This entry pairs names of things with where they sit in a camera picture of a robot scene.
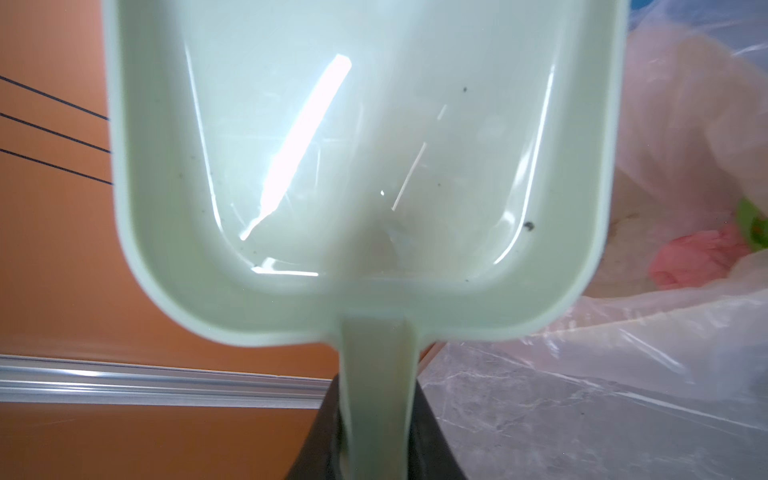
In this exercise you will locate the green paper scrap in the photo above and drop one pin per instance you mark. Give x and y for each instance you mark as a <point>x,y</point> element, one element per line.
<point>752,224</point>

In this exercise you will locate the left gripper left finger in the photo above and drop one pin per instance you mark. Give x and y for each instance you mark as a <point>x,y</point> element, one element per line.
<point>318,458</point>

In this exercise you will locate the cream plastic trash bin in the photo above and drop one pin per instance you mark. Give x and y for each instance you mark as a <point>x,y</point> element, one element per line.
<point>646,217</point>

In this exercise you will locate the clear plastic bin liner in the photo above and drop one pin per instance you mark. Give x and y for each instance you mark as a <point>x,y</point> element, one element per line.
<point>694,100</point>

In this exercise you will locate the green plastic dustpan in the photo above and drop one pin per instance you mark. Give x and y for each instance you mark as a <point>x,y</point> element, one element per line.
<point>377,176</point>

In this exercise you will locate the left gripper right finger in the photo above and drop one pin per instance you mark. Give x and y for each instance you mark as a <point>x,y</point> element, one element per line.
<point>430,456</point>

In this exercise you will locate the large pink paper scrap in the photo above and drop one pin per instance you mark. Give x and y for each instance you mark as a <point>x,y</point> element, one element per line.
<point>698,259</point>

